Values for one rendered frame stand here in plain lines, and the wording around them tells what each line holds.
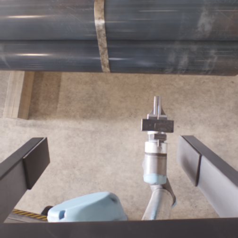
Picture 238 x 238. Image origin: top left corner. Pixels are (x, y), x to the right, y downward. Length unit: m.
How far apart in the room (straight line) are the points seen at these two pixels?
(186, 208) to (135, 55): 0.88
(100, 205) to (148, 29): 0.57
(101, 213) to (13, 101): 1.05
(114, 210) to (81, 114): 0.90
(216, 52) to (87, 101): 0.76
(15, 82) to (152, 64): 0.87
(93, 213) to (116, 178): 0.82
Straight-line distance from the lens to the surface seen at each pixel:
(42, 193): 1.25
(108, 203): 0.29
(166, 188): 0.83
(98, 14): 0.68
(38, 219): 0.91
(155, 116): 0.73
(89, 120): 1.11
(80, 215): 0.27
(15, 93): 1.25
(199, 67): 0.79
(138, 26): 0.67
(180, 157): 0.17
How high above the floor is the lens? 1.06
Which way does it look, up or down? 80 degrees down
